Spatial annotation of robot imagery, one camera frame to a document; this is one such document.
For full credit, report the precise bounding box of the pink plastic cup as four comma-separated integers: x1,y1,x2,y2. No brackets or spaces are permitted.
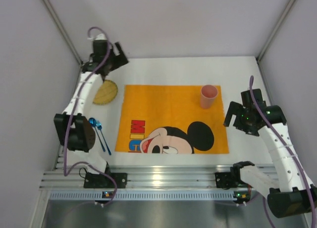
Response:
200,85,218,109

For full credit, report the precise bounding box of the orange Mickey Mouse placemat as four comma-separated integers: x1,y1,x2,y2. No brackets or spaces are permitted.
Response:
115,85,229,154

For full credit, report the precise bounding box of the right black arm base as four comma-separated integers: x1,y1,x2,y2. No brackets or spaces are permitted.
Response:
214,161,255,190

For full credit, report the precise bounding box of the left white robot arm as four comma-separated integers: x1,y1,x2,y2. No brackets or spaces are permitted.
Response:
53,38,129,176

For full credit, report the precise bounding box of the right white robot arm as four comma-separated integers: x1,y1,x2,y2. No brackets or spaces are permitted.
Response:
224,89,317,218

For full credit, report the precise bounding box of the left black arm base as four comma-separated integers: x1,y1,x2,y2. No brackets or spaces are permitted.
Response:
79,167,127,188

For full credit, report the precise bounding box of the yellow round woven coaster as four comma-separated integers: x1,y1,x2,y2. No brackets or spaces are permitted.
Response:
93,80,118,105

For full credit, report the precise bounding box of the blue metallic spoon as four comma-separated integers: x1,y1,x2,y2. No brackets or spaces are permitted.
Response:
89,117,106,152

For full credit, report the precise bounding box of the blue metallic fork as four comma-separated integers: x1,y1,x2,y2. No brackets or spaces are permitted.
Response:
96,120,111,156

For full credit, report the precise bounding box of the left aluminium frame post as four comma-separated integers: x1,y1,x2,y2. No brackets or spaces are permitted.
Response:
41,0,83,66

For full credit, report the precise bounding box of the aluminium frame post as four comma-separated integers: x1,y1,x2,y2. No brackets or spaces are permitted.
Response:
41,0,83,66
256,0,298,64

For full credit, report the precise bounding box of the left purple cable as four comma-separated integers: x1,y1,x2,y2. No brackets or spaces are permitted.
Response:
63,27,118,207

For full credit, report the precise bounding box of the aluminium mounting rail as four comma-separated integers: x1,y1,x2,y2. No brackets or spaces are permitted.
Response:
39,165,310,190

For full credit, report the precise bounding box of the right aluminium frame post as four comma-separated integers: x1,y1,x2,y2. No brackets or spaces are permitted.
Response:
256,0,298,64

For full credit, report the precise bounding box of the perforated metal cable tray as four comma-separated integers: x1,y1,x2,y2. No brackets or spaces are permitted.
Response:
50,190,249,201

